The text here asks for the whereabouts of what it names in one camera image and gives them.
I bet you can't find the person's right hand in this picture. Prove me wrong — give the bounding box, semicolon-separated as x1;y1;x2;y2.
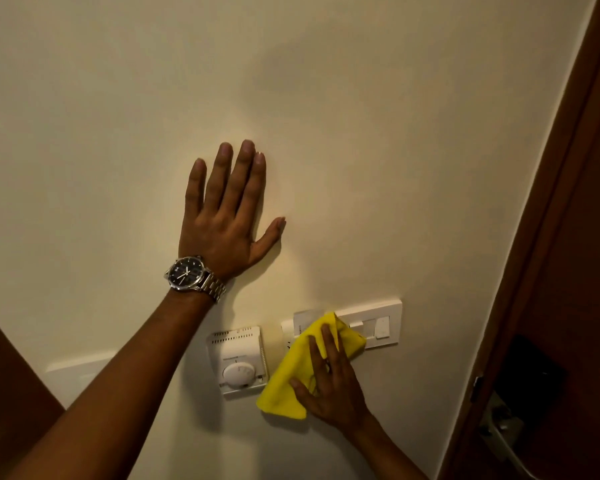
288;323;372;435

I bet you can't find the person's left hand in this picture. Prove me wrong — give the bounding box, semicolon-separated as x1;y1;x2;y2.
178;140;287;282

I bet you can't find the yellow cleaning cloth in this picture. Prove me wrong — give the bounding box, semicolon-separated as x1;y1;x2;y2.
256;312;367;421

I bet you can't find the person's left forearm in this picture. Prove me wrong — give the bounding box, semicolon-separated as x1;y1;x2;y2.
0;289;216;480

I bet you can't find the person's right forearm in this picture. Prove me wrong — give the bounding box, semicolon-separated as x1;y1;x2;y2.
344;413;430;480

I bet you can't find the white thermostat with round dial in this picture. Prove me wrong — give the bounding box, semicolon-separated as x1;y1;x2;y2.
206;325;270;396

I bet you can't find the silver wristwatch with dark dial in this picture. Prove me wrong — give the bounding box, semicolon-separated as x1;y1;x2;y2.
164;255;228;303

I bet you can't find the black door lock panel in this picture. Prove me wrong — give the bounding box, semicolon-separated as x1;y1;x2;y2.
494;335;569;431

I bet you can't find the brown wooden door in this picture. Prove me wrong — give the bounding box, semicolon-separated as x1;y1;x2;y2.
439;0;600;480

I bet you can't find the white wall switch plate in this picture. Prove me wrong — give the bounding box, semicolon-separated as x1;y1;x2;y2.
280;298;404;351

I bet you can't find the silver door handle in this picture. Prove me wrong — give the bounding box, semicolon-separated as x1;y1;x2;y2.
478;392;542;480

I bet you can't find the white wall panel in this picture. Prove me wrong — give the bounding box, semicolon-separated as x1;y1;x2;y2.
41;351;119;410

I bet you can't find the brown wooden door frame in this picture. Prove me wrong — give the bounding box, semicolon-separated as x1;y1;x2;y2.
437;0;600;480

